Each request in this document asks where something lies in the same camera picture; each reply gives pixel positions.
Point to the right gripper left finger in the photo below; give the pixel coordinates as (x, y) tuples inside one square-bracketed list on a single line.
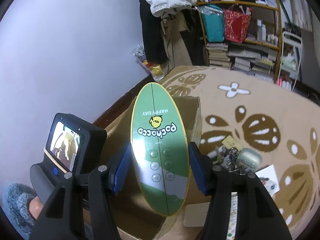
[(62, 215)]

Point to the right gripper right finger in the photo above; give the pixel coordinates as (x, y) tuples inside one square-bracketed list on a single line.
[(258, 216)]

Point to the white TV remote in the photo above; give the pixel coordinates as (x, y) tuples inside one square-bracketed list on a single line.
[(233, 217)]

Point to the large white box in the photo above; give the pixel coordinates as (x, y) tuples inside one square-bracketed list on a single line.
[(269, 179)]

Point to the small white square box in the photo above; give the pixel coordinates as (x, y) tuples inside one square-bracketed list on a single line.
[(195, 214)]

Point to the keychain bunch with charms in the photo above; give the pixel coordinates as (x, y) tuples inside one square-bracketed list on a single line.
[(228, 159)]

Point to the green surfboard-shaped remote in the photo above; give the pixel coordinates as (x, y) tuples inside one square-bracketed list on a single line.
[(160, 150)]

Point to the blue fuzzy slipper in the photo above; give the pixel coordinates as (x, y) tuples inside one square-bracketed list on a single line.
[(22, 207)]

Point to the cardboard box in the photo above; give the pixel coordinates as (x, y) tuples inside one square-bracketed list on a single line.
[(134, 217)]

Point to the gold smart card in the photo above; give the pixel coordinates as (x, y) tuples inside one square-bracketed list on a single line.
[(229, 142)]

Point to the beige patterned rug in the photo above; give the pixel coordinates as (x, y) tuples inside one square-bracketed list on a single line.
[(282, 126)]

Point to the plastic bag with toys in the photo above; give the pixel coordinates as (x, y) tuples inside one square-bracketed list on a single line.
[(152, 68)]

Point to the black hanging coat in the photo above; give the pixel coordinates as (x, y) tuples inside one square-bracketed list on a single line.
[(152, 35)]

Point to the stack of books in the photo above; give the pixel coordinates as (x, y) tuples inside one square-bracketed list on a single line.
[(217, 55)]

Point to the white utility cart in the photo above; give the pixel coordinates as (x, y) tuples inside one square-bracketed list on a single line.
[(290, 60)]

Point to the wooden bookshelf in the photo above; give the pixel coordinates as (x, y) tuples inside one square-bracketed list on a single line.
[(264, 28)]

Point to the teal bag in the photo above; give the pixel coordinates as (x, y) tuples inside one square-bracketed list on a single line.
[(213, 21)]

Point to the red gift bag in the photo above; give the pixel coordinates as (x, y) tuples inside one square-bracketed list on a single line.
[(236, 21)]

